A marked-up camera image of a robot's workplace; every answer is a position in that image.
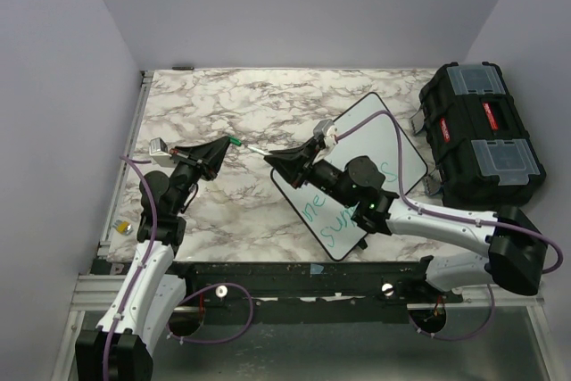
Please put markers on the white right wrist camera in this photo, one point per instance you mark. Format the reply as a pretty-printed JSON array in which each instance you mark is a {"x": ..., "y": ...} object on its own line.
[{"x": 325, "y": 134}]

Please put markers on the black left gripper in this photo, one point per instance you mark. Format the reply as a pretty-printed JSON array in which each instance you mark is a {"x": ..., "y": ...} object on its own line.
[{"x": 207, "y": 157}]

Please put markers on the small yellow grey object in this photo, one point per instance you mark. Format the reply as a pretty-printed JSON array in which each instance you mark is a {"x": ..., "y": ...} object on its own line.
[{"x": 123, "y": 227}]

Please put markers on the black plastic toolbox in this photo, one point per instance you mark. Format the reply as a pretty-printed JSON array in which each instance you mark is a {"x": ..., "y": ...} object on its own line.
[{"x": 481, "y": 148}]

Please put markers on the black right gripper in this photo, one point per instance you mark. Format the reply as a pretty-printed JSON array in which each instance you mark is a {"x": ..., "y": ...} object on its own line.
[{"x": 297, "y": 163}]

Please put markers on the green marker cap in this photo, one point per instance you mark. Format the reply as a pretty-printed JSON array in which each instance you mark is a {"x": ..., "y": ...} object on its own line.
[{"x": 235, "y": 141}]

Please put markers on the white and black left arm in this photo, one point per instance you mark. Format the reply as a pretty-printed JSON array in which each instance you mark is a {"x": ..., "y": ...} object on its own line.
[{"x": 122, "y": 344}]

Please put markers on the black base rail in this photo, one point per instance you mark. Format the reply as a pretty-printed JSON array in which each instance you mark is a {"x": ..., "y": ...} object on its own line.
[{"x": 232, "y": 293}]

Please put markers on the white whiteboard black frame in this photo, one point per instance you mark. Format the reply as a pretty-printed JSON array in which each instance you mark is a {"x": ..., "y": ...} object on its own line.
[{"x": 346, "y": 195}]

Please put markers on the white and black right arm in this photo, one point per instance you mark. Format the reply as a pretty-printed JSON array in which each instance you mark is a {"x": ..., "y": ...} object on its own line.
[{"x": 501, "y": 247}]

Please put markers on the green capped whiteboard marker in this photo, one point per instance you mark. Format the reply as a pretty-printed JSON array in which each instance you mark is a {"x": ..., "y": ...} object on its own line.
[{"x": 256, "y": 150}]

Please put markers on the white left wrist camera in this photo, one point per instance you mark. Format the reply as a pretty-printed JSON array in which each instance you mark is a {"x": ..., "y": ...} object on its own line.
[{"x": 159, "y": 153}]

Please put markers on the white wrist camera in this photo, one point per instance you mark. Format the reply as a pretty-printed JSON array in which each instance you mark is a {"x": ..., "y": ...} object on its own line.
[
  {"x": 159, "y": 153},
  {"x": 325, "y": 134}
]

